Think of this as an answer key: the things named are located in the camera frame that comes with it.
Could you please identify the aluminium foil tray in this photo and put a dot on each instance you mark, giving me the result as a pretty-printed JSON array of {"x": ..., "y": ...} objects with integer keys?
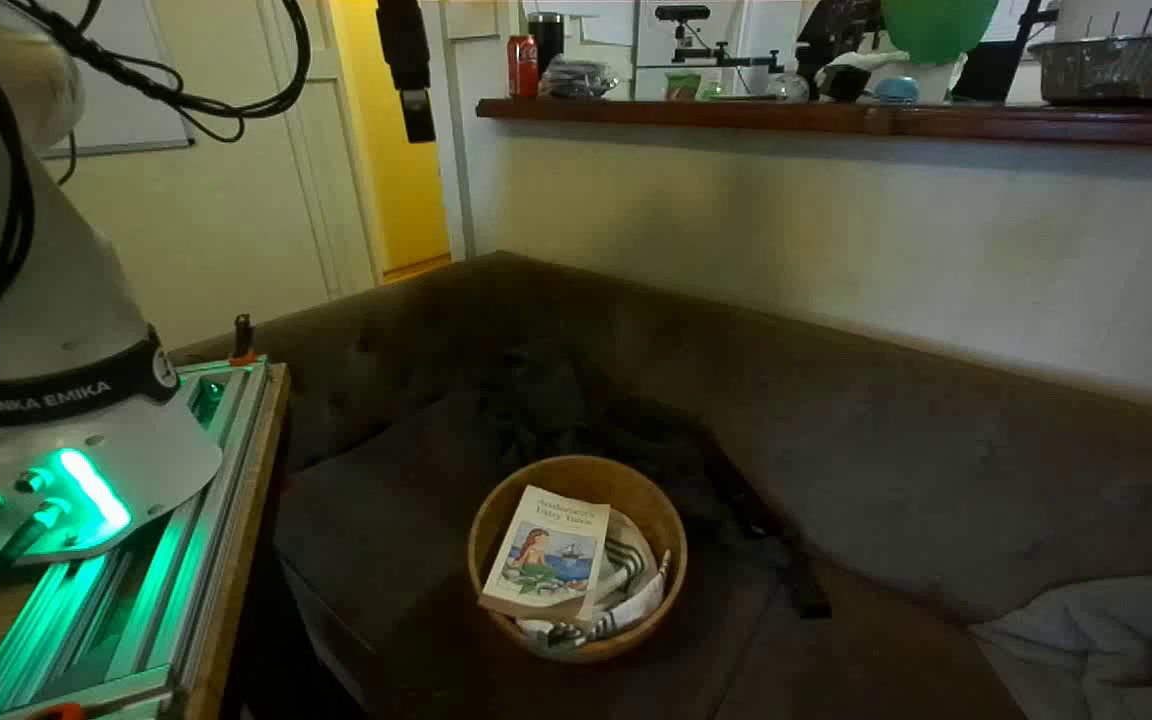
[{"x": 1120, "y": 71}]

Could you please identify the black tumbler cup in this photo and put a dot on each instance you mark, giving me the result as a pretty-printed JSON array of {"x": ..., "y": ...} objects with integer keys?
[{"x": 546, "y": 37}]

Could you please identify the green balloon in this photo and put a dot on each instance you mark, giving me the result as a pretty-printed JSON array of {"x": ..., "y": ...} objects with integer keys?
[{"x": 939, "y": 26}]

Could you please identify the white wall board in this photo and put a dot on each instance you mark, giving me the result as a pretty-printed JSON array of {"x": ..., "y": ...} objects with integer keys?
[{"x": 123, "y": 82}]

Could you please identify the dark brown sofa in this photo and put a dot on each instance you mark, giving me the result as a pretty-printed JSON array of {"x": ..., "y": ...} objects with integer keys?
[{"x": 939, "y": 453}]

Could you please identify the yellow door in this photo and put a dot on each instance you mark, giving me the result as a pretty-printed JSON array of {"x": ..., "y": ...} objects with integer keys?
[{"x": 399, "y": 162}]

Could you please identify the white illustrated paperback book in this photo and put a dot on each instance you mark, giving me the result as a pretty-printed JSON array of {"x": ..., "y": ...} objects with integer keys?
[{"x": 548, "y": 555}]

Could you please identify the small dark bottle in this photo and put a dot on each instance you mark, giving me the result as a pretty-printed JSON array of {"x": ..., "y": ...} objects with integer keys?
[{"x": 246, "y": 342}]

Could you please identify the aluminium rail robot table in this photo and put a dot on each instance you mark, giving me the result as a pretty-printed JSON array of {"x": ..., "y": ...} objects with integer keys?
[{"x": 138, "y": 612}]

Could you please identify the grey crumpled blanket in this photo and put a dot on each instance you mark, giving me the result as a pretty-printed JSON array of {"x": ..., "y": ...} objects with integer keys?
[{"x": 1109, "y": 641}]

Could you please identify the round wooden basket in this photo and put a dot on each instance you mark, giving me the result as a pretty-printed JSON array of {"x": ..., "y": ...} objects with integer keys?
[{"x": 651, "y": 515}]

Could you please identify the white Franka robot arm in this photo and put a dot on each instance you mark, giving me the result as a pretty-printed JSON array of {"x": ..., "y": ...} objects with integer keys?
[{"x": 29, "y": 306}]

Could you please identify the red can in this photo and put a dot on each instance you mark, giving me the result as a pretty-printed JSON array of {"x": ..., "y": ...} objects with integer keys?
[{"x": 523, "y": 64}]

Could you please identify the dark wooden counter ledge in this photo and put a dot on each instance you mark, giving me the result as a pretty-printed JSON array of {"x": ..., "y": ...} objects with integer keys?
[{"x": 868, "y": 121}]

